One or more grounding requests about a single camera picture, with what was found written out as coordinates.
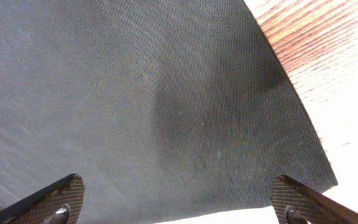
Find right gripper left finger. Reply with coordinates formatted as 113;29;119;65
0;174;85;224

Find black polo shirt Sydrogen logo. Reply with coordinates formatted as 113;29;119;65
0;0;337;223

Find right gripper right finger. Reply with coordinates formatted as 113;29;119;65
270;175;358;224

